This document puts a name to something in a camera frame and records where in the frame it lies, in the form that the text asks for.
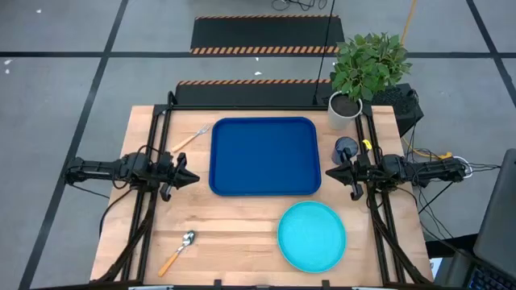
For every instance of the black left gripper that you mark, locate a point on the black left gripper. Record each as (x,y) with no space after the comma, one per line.
(167,173)

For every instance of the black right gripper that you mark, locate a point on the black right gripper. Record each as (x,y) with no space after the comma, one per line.
(360,173)

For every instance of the blue translucent cup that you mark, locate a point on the blue translucent cup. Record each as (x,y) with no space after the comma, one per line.
(353,145)

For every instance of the turquoise round plate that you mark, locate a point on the turquoise round plate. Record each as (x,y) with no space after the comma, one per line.
(311,237)

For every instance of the blue plastic tray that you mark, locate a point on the blue plastic tray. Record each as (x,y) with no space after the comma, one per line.
(262,157)

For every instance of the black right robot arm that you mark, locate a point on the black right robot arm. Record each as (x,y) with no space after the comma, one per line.
(435,169)

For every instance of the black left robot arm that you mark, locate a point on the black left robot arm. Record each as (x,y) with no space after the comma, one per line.
(101,167)

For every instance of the white plant pot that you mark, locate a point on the white plant pot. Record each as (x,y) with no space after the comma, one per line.
(336,118)

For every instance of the black computer case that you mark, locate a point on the black computer case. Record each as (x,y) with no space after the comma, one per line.
(403,104)

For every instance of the black striped floor mat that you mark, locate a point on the black striped floor mat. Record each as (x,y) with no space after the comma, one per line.
(262,34)
(242,94)

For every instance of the green leafy plant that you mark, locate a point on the green leafy plant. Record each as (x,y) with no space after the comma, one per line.
(367,64)

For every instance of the grey laptop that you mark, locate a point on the grey laptop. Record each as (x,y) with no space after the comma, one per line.
(500,217)

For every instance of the black frame corner bracket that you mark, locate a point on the black frame corner bracket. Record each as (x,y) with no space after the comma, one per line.
(171,100)

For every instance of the black aluminium frame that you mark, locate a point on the black aluminium frame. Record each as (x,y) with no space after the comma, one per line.
(242,108)

